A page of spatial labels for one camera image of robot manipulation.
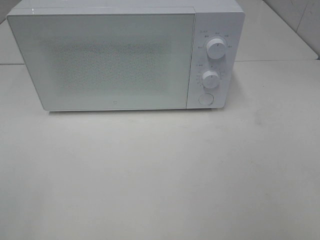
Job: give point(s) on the white microwave oven body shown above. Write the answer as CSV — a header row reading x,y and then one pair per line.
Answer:
x,y
223,18

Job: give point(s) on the white timer knob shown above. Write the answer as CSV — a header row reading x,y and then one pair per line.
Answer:
x,y
210,79

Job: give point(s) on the white microwave door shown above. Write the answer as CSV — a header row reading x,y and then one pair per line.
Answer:
x,y
107,62

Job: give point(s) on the round white door button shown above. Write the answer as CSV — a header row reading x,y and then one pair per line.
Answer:
x,y
206,99

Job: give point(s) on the upper white power knob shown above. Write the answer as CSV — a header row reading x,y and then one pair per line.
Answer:
x,y
216,47

